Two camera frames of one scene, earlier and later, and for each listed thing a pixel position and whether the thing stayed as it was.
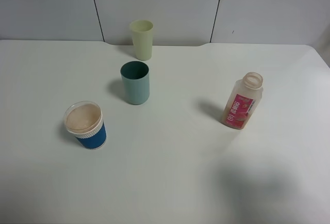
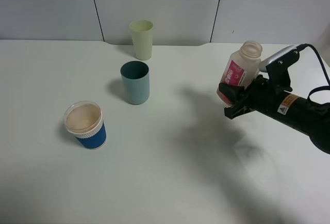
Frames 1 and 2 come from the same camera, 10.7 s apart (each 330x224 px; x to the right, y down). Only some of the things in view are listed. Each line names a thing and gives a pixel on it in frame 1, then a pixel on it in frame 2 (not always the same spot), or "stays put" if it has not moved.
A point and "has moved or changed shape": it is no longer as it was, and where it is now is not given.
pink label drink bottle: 242,100 has moved or changed shape
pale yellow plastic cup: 142,34 stays put
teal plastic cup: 135,78 stays put
